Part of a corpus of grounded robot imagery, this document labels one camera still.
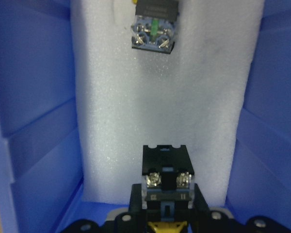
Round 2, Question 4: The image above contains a red push button switch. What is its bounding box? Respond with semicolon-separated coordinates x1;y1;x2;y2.
131;0;179;54

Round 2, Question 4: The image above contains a yellow push button switch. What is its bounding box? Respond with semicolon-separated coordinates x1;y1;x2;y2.
141;145;194;233

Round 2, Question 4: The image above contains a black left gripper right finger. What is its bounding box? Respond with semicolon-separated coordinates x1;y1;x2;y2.
189;183;233;233

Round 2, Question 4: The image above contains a white foam pad left bin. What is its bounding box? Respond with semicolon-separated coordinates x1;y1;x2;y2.
70;0;264;206

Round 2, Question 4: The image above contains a blue left plastic bin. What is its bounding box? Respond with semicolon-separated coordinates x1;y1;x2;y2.
0;0;291;233

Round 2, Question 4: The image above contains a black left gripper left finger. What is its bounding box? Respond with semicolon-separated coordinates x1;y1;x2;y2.
106;184;147;233

